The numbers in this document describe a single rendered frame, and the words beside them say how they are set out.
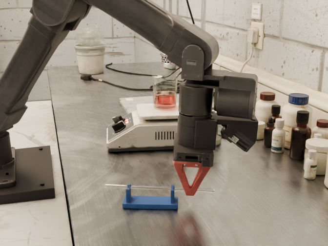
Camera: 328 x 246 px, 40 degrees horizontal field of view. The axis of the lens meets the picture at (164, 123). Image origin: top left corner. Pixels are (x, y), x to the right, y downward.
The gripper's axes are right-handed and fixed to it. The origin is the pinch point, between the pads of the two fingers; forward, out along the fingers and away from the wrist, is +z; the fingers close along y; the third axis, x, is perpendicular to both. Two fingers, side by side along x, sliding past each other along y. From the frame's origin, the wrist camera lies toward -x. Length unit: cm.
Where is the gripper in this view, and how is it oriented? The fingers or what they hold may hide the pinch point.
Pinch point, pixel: (190, 190)
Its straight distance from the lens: 82.2
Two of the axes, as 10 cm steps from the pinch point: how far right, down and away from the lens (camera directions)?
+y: 0.4, -2.9, 9.6
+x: -10.0, -0.5, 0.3
